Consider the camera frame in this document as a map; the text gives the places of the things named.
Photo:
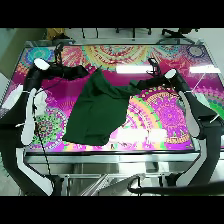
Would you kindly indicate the white garment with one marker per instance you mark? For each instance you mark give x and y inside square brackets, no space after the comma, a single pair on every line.
[41,103]

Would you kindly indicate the dark green T-shirt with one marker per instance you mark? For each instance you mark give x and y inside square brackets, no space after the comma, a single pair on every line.
[96,113]

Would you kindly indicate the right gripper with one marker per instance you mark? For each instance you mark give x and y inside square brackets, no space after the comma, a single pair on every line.
[148,83]

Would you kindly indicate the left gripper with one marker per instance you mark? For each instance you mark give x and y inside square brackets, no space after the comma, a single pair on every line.
[78,72]

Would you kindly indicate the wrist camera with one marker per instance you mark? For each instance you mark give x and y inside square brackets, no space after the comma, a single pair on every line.
[59,50]
[154,68]

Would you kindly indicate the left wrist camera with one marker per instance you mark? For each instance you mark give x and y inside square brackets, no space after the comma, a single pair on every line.
[59,50]

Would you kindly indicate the silver frame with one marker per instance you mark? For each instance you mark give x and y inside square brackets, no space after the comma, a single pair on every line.
[100,160]

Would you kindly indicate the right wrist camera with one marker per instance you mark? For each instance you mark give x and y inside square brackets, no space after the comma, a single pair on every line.
[154,68]

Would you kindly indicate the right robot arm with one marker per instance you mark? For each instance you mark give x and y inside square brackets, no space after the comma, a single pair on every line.
[208,126]

